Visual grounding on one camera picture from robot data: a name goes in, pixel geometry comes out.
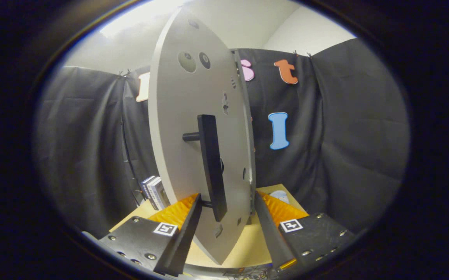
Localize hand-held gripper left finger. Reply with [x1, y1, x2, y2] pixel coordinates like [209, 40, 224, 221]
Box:
[98, 192, 203, 277]

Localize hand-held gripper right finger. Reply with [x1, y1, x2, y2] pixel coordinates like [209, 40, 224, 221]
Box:
[254, 191, 356, 271]

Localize black door handle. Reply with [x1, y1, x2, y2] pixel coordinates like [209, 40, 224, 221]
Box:
[182, 114, 228, 222]

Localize white cabinet door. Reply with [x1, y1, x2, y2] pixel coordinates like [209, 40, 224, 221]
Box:
[148, 8, 256, 266]

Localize white rounded object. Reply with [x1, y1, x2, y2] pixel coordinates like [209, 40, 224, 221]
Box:
[269, 190, 290, 205]

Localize grey cover book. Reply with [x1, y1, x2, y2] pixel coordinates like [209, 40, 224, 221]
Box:
[150, 178, 171, 210]

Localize white spine book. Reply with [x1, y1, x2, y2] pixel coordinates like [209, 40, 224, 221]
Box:
[145, 177, 161, 210]

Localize grey cabinet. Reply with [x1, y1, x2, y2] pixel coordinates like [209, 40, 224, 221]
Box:
[230, 49, 257, 224]

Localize blue spine book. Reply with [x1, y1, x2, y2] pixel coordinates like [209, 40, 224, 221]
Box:
[140, 176, 155, 203]

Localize black backdrop cloth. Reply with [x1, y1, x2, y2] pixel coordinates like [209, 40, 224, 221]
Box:
[34, 38, 411, 238]

